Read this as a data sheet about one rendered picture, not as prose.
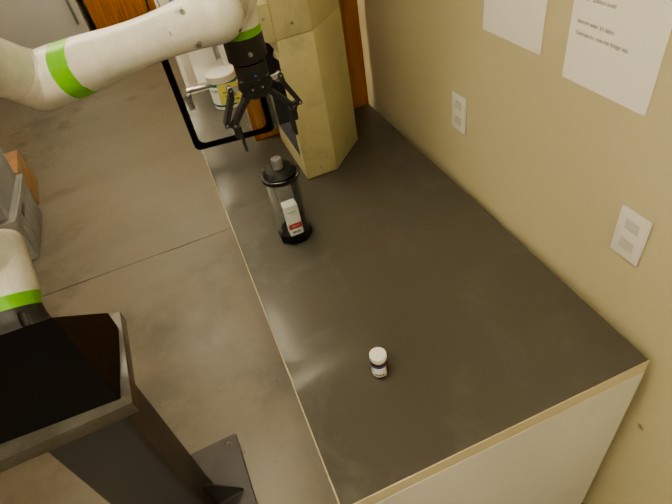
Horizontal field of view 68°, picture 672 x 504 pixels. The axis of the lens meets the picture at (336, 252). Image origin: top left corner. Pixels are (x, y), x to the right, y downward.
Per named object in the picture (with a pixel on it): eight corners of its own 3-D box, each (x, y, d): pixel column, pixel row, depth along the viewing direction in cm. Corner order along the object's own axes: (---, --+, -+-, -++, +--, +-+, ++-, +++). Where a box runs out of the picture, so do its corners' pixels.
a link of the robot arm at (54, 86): (-4, 110, 102) (-17, 52, 102) (47, 123, 114) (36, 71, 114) (67, 83, 97) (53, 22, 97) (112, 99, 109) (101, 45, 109)
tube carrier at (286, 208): (306, 215, 154) (291, 156, 140) (317, 234, 146) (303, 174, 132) (273, 227, 152) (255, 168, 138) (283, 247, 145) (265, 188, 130)
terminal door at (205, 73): (274, 130, 189) (246, 21, 162) (196, 151, 187) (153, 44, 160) (274, 129, 190) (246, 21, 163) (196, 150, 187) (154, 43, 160)
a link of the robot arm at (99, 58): (80, 27, 104) (113, 76, 111) (55, 49, 96) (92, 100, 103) (233, -36, 94) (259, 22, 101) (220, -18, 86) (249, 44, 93)
